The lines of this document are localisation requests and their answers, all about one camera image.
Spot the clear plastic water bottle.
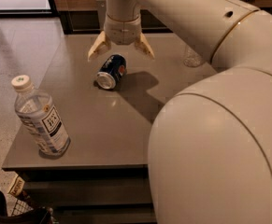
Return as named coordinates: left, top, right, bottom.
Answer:
left=183, top=46, right=205, bottom=68

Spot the labelled water bottle white cap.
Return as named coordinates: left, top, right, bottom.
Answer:
left=11, top=75, right=70, bottom=156

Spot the wire basket with black rim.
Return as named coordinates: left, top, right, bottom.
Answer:
left=0, top=190, right=54, bottom=224

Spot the brown snack packet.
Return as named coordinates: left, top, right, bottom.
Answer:
left=7, top=175, right=25, bottom=197

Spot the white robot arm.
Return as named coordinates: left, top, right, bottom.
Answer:
left=89, top=0, right=272, bottom=224

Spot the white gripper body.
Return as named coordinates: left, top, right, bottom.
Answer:
left=104, top=15, right=142, bottom=45

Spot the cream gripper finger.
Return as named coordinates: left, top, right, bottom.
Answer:
left=134, top=33, right=155, bottom=59
left=88, top=31, right=111, bottom=61

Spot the blue pepsi can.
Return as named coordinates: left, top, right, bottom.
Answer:
left=96, top=54, right=126, bottom=90

